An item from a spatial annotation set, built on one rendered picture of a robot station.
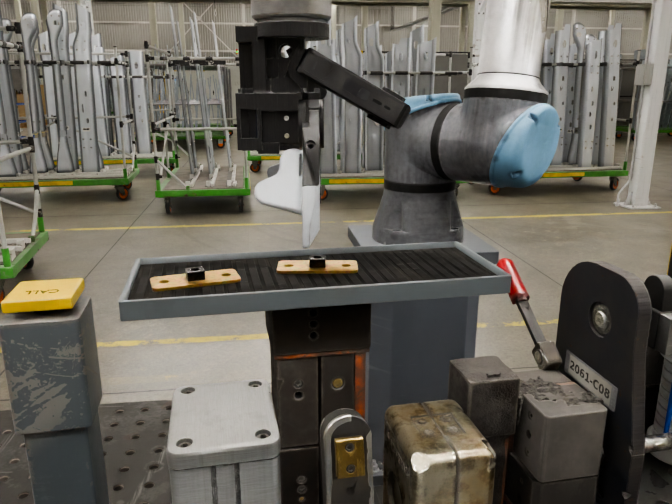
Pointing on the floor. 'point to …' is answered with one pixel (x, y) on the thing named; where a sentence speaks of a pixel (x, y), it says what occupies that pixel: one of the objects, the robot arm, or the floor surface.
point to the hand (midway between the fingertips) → (315, 231)
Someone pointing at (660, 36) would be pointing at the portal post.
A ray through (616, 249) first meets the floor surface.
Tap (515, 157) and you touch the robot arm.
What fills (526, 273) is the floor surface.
